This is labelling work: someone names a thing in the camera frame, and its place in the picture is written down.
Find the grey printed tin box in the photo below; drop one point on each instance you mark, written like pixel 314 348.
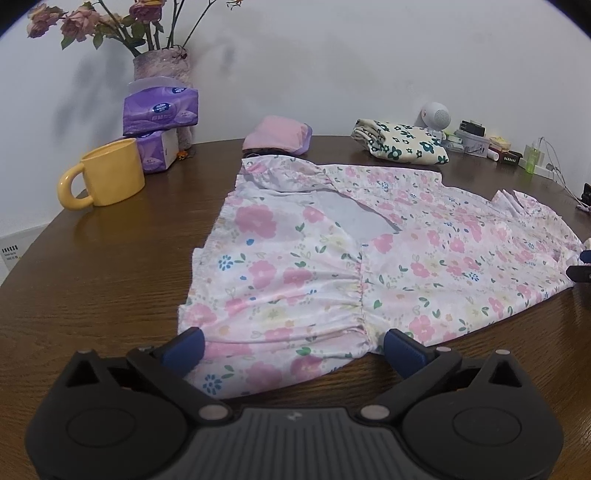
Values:
pixel 473 145

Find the dried rose bouquet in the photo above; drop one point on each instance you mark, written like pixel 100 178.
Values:
pixel 76 18

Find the pink floral dress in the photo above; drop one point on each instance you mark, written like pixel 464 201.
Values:
pixel 300 277

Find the purple soft tissue pack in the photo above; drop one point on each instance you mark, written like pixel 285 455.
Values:
pixel 157 110

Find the yellow note stack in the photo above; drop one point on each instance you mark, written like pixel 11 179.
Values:
pixel 499 142

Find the green spray bottle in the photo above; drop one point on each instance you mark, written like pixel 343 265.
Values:
pixel 532 161

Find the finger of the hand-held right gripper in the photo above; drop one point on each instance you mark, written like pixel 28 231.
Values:
pixel 581 273
pixel 586 257

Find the black charger block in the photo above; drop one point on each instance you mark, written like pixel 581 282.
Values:
pixel 472 128

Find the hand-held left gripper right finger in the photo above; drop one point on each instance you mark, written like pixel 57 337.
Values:
pixel 403 353

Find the white robot speaker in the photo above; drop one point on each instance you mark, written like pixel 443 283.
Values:
pixel 436 115

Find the white tube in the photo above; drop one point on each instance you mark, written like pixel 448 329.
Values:
pixel 495 157

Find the white power strip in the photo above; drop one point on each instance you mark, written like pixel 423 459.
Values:
pixel 548 171

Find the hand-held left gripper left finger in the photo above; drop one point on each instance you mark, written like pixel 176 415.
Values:
pixel 187 347

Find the clear small box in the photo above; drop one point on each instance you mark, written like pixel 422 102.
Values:
pixel 453 146

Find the yellow mug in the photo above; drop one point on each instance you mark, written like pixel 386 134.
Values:
pixel 115 173

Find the black phone stand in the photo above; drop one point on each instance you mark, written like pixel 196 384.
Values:
pixel 587 193

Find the fuzzy purple vase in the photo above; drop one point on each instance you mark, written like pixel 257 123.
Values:
pixel 161 64

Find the dark red box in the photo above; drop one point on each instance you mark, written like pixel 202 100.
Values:
pixel 510 159

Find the purple white tissue pack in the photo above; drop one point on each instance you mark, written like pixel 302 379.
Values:
pixel 154 152

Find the plain pink cloth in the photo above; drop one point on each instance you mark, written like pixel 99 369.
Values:
pixel 277 131

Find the cream green-flowered folded cloth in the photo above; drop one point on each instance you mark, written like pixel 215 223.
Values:
pixel 406 143

